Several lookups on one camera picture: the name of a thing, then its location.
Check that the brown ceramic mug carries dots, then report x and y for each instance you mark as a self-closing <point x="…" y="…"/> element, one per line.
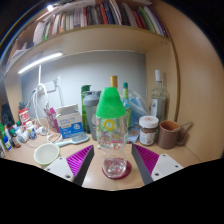
<point x="168" y="135"/>

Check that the slim bottle with green cap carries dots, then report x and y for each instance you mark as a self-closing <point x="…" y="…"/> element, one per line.
<point x="126" y="100"/>

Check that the flat round red coaster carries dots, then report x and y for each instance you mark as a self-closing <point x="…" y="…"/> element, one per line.
<point x="127" y="169"/>

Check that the blue plastic bag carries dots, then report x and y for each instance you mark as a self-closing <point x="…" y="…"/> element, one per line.
<point x="138" y="106"/>

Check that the light blue hairbrush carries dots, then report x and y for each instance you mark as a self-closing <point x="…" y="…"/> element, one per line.
<point x="75" y="139"/>

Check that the clear glass liquor bottle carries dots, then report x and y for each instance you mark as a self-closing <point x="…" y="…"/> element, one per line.
<point x="159" y="100"/>

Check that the wooden shelf unit with books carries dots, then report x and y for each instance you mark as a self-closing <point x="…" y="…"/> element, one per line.
<point x="100" y="36"/>

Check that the pink snack bag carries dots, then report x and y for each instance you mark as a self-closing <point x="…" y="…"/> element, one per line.
<point x="50" y="120"/>

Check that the white wall power socket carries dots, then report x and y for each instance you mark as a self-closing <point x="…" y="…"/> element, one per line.
<point x="50" y="86"/>

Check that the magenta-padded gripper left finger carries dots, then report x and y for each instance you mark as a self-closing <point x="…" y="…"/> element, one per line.
<point x="78" y="161"/>

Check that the bottle with yellow cap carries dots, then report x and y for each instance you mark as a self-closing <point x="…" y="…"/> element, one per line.
<point x="114" y="81"/>

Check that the white and blue carton box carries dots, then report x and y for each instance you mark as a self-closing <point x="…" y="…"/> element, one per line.
<point x="69" y="121"/>

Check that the white LED light bar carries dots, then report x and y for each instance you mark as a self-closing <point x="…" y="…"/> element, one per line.
<point x="40" y="62"/>

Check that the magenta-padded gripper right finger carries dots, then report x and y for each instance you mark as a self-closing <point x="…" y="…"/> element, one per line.
<point x="146" y="160"/>

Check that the brown jar with white lid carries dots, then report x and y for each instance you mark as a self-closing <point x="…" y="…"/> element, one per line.
<point x="148" y="131"/>

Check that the small white blue-label bottle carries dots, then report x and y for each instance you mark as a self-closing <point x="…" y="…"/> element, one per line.
<point x="32" y="132"/>

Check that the clear bottle with green cap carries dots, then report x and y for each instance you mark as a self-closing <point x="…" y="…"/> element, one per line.
<point x="110" y="106"/>

